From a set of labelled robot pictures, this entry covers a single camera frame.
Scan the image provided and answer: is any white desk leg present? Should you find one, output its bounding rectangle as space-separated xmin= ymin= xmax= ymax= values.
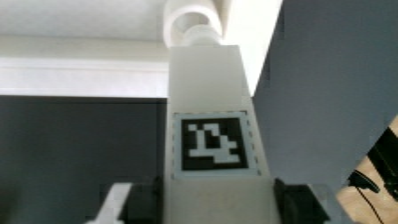
xmin=164 ymin=25 xmax=281 ymax=224

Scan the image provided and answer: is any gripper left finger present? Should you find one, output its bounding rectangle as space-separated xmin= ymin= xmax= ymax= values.
xmin=87 ymin=176 xmax=164 ymax=224

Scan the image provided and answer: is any white desk top tray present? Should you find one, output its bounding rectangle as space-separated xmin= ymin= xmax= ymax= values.
xmin=0 ymin=0 xmax=283 ymax=99

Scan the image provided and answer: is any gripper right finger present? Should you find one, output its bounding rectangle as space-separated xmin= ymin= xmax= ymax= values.
xmin=274 ymin=179 xmax=334 ymax=224

